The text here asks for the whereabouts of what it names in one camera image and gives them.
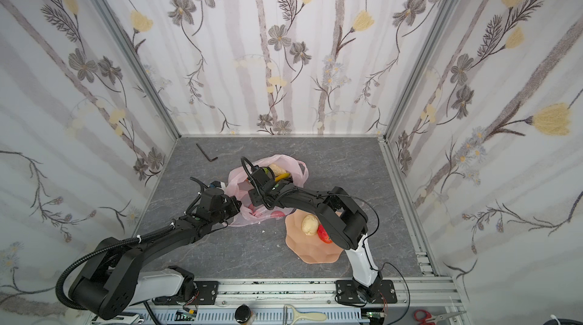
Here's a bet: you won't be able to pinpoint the beige fake fruit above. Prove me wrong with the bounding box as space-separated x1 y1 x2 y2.
301 214 320 236

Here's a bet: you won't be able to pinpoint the cream handled brush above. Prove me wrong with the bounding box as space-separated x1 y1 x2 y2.
282 305 328 325

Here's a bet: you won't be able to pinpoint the white slotted cable duct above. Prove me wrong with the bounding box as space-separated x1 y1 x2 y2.
153 308 370 324

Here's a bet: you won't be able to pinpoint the peach leaf-shaped plate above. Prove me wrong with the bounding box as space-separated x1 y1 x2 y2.
285 210 343 264

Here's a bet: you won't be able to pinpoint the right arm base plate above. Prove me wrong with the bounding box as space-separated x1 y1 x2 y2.
335 279 398 307

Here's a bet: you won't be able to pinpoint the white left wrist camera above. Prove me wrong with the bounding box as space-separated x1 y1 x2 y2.
209 181 227 191

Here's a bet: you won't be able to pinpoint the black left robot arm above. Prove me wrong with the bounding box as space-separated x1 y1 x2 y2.
55 179 241 320

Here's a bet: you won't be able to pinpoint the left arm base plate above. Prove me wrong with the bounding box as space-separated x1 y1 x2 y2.
153 280 220 307

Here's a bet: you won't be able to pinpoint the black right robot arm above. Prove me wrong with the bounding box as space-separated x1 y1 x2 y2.
241 157 398 308

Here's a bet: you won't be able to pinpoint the aluminium mounting rail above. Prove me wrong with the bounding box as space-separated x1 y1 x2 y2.
86 278 465 311

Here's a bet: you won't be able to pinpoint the yellow fake banana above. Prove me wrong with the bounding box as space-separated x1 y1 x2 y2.
275 173 291 182

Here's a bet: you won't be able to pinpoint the red handled scissors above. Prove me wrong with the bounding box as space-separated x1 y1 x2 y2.
413 309 466 325

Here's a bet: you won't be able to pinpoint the red fake apple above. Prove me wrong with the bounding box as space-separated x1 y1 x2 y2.
317 225 332 244

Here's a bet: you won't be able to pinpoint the black hex key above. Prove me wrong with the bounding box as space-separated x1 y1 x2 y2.
195 143 218 162

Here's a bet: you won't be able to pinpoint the black round knob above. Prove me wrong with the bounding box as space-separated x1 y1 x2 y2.
234 305 255 325

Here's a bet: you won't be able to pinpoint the beige fake bread roll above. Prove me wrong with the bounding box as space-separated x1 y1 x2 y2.
269 164 288 176

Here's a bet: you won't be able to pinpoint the pink plastic bag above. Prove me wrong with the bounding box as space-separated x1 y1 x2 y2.
225 154 309 227

